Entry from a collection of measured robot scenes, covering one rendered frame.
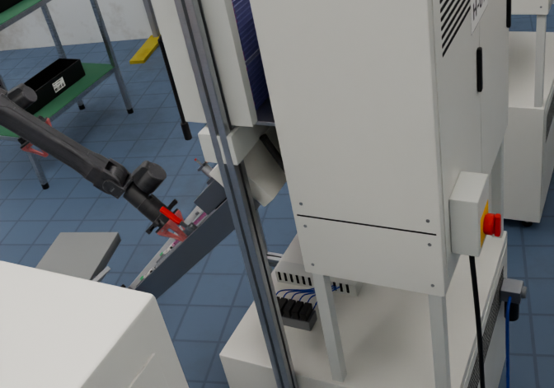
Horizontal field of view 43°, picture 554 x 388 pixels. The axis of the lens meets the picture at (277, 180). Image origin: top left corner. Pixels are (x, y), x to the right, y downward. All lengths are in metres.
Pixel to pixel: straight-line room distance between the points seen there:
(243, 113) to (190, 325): 1.76
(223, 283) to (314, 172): 1.82
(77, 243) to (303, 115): 1.47
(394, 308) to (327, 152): 0.78
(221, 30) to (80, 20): 4.90
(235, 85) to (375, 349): 0.89
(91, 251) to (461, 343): 1.32
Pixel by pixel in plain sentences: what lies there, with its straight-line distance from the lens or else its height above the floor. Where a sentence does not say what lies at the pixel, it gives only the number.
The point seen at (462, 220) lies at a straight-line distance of 1.44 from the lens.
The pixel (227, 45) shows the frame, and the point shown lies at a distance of 1.33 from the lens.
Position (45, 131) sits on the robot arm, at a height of 1.29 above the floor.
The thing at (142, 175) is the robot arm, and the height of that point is 1.14.
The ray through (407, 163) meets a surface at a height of 1.33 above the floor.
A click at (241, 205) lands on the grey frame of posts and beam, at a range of 1.50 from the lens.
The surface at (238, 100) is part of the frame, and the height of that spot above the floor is 1.45.
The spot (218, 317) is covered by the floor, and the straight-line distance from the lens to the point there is 3.03.
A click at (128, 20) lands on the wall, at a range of 6.00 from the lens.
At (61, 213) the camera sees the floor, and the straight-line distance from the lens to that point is 4.02.
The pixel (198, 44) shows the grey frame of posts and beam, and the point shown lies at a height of 1.58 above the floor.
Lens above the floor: 2.07
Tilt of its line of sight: 34 degrees down
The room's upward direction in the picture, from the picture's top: 12 degrees counter-clockwise
